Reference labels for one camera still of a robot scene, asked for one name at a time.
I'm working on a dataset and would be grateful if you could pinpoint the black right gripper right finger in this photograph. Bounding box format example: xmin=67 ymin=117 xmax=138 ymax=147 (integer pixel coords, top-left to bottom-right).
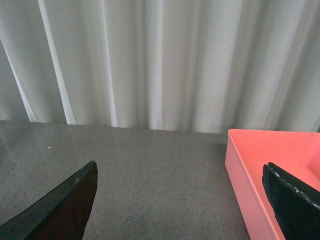
xmin=262 ymin=162 xmax=320 ymax=240

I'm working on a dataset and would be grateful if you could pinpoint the pink plastic box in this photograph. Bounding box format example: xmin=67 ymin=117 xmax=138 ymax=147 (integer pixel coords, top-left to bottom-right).
xmin=225 ymin=129 xmax=320 ymax=240

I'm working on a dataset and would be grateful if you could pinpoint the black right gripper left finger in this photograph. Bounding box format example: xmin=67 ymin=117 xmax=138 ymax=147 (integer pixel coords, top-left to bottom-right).
xmin=0 ymin=161 xmax=98 ymax=240

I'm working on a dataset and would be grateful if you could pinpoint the white curtain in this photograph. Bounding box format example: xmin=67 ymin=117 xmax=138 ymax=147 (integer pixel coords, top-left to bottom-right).
xmin=0 ymin=0 xmax=320 ymax=133

